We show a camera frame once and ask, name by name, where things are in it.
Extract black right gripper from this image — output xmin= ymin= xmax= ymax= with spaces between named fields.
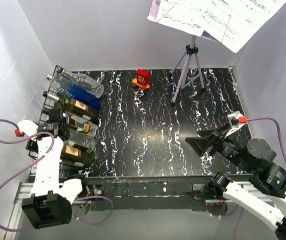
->
xmin=184 ymin=120 xmax=252 ymax=173

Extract purple camera cable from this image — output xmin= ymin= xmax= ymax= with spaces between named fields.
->
xmin=0 ymin=118 xmax=56 ymax=232
xmin=245 ymin=116 xmax=286 ymax=208

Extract aluminium rail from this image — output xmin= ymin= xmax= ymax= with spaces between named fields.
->
xmin=5 ymin=182 xmax=66 ymax=238

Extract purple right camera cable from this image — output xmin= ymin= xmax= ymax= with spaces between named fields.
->
xmin=245 ymin=116 xmax=286 ymax=208

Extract clear glass bottle top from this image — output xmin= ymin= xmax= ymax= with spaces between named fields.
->
xmin=59 ymin=68 xmax=104 ymax=98

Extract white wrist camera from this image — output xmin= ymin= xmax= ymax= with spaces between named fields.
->
xmin=14 ymin=120 xmax=38 ymax=137
xmin=227 ymin=111 xmax=247 ymax=136

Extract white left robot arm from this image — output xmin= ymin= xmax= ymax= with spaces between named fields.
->
xmin=18 ymin=108 xmax=89 ymax=229

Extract clear round glass bottle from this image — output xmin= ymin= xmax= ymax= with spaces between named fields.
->
xmin=65 ymin=129 xmax=97 ymax=153

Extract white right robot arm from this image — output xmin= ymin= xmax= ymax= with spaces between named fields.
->
xmin=185 ymin=129 xmax=286 ymax=240

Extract green white wine bottle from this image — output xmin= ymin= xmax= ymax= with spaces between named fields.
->
xmin=42 ymin=91 xmax=99 ymax=123

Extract blue clear vodka bottle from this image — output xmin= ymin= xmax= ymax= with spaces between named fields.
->
xmin=46 ymin=74 xmax=100 ymax=110

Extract black metal base frame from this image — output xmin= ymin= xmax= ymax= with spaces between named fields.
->
xmin=86 ymin=176 xmax=222 ymax=211

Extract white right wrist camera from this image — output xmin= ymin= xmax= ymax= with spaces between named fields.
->
xmin=227 ymin=111 xmax=247 ymax=136

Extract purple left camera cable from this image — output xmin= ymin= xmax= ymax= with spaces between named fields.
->
xmin=0 ymin=118 xmax=56 ymax=232

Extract dark red wine bottle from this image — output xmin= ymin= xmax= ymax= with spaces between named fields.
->
xmin=60 ymin=144 xmax=94 ymax=168

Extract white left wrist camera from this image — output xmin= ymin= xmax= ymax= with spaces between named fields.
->
xmin=14 ymin=120 xmax=38 ymax=137

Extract clear square liquor bottle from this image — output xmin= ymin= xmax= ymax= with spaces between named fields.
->
xmin=63 ymin=111 xmax=98 ymax=138

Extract red yellow toy brick car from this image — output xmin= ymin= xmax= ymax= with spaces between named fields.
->
xmin=132 ymin=69 xmax=150 ymax=91

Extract white sheet music pages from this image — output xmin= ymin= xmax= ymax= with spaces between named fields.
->
xmin=147 ymin=0 xmax=285 ymax=53

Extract lilac music stand tripod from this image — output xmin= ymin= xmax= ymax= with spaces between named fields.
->
xmin=169 ymin=35 xmax=205 ymax=107

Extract black wire wine rack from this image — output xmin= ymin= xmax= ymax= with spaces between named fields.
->
xmin=25 ymin=64 xmax=101 ymax=176

